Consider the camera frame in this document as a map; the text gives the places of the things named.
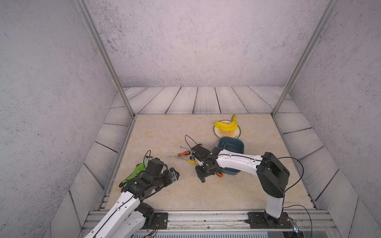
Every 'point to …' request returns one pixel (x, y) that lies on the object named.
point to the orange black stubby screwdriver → (220, 174)
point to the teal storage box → (236, 143)
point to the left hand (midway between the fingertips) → (176, 178)
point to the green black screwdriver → (202, 179)
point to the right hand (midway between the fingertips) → (201, 175)
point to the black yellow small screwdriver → (186, 148)
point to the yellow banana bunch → (226, 127)
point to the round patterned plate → (220, 133)
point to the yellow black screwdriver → (193, 162)
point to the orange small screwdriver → (183, 153)
